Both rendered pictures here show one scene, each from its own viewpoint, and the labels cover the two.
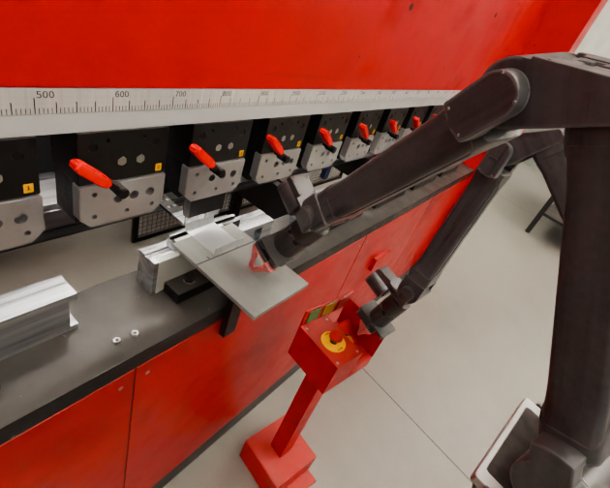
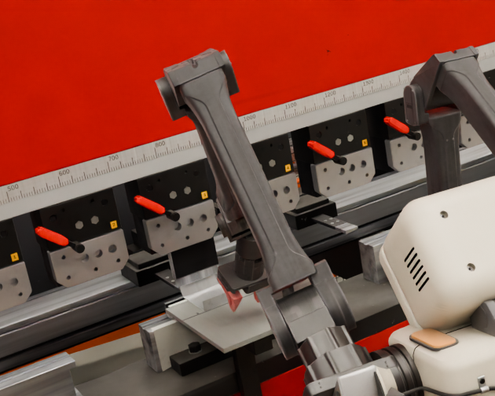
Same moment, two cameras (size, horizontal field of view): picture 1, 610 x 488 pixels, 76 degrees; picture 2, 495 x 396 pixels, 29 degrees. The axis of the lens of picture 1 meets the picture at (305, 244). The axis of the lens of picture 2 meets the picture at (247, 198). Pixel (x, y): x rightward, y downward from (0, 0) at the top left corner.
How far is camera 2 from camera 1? 124 cm
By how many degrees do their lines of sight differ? 37
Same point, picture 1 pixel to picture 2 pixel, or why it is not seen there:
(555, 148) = (442, 72)
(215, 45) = (130, 111)
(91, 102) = (43, 184)
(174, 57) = (97, 133)
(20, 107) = (0, 199)
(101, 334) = not seen: outside the picture
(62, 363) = not seen: outside the picture
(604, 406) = (260, 243)
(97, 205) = (67, 266)
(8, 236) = (7, 297)
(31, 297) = (40, 368)
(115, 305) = (122, 385)
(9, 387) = not seen: outside the picture
